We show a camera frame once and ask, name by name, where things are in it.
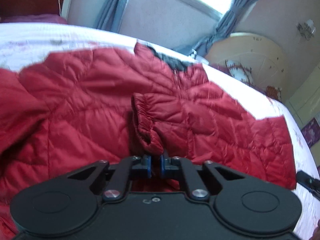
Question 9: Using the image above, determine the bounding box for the red quilted puffer jacket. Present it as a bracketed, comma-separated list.
[1, 44, 296, 239]

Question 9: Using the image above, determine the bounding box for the white red embroidered pillow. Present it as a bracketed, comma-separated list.
[225, 60, 254, 87]

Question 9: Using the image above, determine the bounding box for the beige round headboard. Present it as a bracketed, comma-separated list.
[205, 33, 289, 101]

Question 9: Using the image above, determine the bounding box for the white floral bed sheet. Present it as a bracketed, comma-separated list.
[0, 22, 320, 240]

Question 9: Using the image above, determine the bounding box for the left blue curtain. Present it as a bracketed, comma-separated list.
[95, 0, 129, 33]

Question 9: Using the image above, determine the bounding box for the blue curtain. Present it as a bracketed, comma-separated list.
[95, 0, 129, 33]
[194, 0, 258, 56]

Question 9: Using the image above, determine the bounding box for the magenta pillow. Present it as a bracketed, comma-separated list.
[1, 14, 67, 24]

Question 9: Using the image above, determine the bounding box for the right blue curtain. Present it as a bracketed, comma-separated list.
[194, 0, 258, 56]

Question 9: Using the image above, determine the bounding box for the wall lamp fixture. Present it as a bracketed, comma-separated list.
[297, 19, 316, 41]

